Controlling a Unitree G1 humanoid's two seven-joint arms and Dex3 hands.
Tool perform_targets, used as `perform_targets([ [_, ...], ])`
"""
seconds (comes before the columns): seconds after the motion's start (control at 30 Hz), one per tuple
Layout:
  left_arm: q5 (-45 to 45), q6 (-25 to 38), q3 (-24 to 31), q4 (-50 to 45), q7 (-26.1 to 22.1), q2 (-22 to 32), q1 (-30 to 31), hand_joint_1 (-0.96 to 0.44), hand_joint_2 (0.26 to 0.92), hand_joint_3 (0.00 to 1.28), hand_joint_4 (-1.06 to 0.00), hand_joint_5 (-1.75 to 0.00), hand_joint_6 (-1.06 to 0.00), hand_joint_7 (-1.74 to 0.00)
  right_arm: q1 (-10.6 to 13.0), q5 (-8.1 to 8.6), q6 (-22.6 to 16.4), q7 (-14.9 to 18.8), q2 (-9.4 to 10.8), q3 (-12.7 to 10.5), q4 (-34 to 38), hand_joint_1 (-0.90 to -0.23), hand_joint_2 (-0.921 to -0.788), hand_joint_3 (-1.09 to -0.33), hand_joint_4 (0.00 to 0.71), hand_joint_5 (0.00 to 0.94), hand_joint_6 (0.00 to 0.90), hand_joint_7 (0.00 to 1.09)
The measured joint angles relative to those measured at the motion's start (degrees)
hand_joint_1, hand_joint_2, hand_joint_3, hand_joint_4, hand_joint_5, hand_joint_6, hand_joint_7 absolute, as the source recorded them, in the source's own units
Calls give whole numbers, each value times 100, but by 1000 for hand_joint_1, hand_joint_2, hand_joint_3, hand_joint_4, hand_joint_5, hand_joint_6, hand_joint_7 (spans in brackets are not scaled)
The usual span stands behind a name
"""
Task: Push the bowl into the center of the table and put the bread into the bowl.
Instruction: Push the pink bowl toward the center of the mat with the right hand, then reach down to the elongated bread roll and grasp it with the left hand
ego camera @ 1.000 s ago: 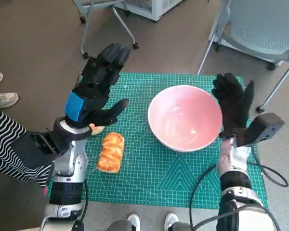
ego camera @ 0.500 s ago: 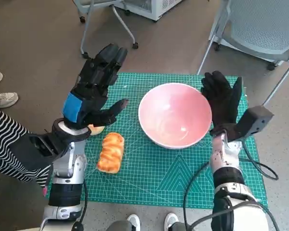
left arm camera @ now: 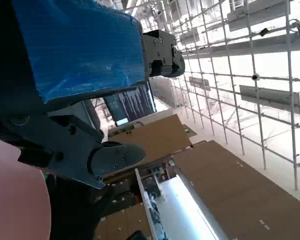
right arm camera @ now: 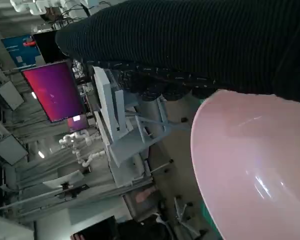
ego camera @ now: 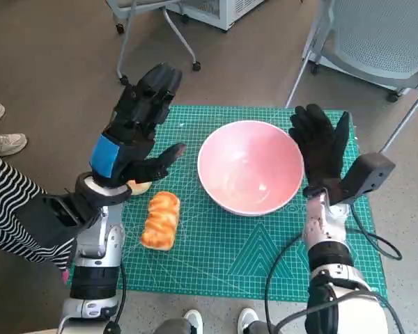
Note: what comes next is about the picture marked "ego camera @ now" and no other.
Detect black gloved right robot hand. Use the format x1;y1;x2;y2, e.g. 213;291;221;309
288;103;351;189

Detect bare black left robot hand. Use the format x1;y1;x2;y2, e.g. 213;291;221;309
89;62;188;191

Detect pink bowl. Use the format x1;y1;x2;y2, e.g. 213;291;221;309
197;120;304;216

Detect round toy bread bun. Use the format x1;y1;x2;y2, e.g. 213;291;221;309
127;179;150;196

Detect braided toy bread loaf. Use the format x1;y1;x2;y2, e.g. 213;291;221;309
140;190;181;251

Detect grey chair with casters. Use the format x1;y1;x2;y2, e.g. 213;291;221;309
106;0;201;86

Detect grey mesh chair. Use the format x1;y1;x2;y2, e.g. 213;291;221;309
284;0;418;154

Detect white cabinet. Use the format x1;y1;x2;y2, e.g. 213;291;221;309
165;0;265;31

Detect green cutting mat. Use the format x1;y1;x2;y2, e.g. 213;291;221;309
115;104;388;303

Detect person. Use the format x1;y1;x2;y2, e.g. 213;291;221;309
0;149;77;279

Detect white shoe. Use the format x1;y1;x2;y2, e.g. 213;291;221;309
238;306;261;334
183;308;205;334

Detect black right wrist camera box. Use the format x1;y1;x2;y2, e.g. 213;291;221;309
329;152;396;206

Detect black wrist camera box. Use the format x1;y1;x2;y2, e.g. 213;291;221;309
329;152;396;206
19;193;102;257

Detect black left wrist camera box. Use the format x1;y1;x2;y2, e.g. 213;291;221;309
19;193;102;257

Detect black right camera cable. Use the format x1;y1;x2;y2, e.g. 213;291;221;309
344;205;403;261

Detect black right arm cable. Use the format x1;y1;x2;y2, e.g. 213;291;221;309
264;234;405;334

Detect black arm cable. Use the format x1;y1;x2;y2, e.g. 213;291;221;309
264;234;405;334
104;260;128;334

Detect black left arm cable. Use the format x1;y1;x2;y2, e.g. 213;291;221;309
104;260;128;334

